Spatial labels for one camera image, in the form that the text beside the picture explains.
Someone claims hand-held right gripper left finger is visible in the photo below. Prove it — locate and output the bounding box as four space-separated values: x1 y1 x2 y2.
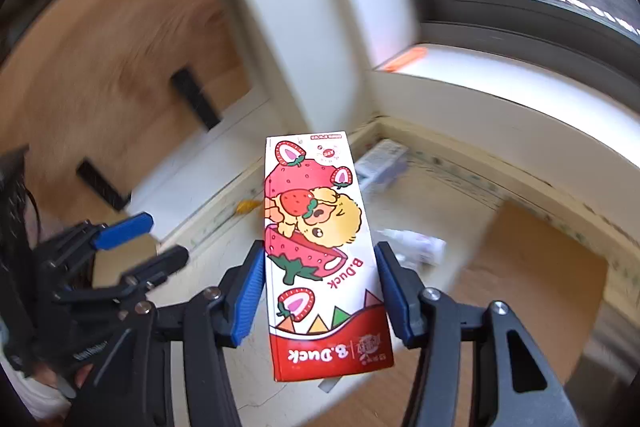
65 239 266 427

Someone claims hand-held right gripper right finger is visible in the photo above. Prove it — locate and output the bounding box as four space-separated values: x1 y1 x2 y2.
375 241 583 427

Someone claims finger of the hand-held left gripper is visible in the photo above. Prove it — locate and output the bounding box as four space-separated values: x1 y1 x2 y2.
37 212 154 268
50 245 190 308

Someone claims strawberry print carton box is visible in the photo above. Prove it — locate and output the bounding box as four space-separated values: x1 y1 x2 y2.
263 130 396 382

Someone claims person's left hand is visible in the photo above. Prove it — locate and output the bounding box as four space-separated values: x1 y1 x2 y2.
74 363 95 390

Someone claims crumpled white paper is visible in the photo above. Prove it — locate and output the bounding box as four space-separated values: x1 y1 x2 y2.
382 229 447 268

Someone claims brown cardboard sheet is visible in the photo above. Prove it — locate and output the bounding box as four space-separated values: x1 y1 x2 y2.
240 199 608 427

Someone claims small white box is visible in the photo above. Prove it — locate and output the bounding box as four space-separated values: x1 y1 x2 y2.
357 139 408 188

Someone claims wooden cutting board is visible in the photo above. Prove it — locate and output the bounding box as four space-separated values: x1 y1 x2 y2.
0 0 253 238

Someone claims orange sticker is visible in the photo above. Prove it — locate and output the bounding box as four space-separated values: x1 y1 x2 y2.
385 47 428 72

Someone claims black board bracket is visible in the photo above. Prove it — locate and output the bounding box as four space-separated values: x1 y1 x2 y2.
170 68 221 130
76 159 132 212

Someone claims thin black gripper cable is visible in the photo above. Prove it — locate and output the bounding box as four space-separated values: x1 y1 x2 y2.
22 184 43 253

